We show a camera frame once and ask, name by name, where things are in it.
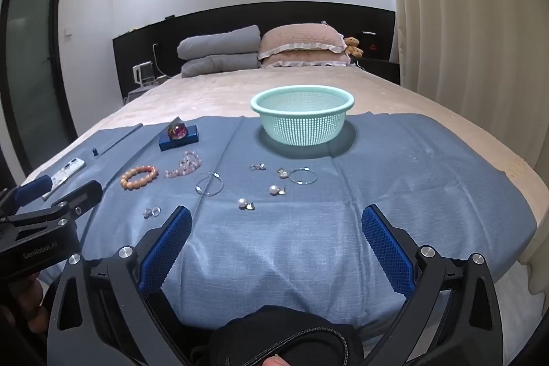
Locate orange bead bracelet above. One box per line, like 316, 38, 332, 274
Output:
119, 163, 160, 191

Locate large silver hoop earring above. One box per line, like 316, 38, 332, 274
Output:
195, 172, 224, 197

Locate pearl earring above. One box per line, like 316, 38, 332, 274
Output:
269, 185, 287, 196
238, 198, 255, 211

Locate pink crystal bead bracelet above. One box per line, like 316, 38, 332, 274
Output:
163, 149, 204, 179

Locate small silver stud earrings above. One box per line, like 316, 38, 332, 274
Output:
249, 164, 266, 171

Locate silver heart charm earring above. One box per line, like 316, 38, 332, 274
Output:
277, 168, 289, 178

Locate black sleeve forearm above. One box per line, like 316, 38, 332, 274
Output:
207, 306, 364, 365

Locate left hand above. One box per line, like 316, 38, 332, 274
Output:
1, 273, 49, 333

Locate white smartphone butterfly case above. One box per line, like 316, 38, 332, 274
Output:
41, 158, 85, 201

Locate purple glass ball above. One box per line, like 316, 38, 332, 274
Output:
166, 122, 188, 140

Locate blue rectangular box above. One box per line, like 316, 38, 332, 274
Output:
158, 122, 199, 151

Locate white appliance on nightstand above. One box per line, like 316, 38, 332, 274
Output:
132, 61, 156, 87

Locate dark glass door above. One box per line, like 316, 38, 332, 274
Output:
1, 0, 77, 175

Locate blue cloth mat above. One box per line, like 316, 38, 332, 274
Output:
23, 112, 538, 330

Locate beige bed cover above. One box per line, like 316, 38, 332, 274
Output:
19, 63, 549, 366

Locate lower grey folded quilt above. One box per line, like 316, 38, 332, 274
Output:
182, 53, 260, 78

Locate grey folded quilt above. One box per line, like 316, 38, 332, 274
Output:
182, 53, 260, 78
177, 25, 260, 60

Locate mint green plastic basket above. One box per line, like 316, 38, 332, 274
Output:
249, 84, 354, 147

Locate black nightstand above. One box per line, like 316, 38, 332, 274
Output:
354, 58, 401, 85

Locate upper grey folded quilt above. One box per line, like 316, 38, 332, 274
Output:
177, 25, 260, 60

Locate brown teddy bear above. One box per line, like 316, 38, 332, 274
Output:
344, 37, 363, 59

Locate lower pink ruffled pillow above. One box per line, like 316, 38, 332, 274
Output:
261, 50, 351, 67

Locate pink ruffled pillow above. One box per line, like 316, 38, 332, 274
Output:
259, 23, 346, 59
261, 50, 351, 67

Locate black headboard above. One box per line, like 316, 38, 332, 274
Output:
112, 0, 397, 103

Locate upper pink ruffled pillow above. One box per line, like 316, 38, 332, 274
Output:
259, 23, 346, 59

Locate cream curtain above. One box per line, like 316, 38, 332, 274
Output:
381, 0, 549, 264

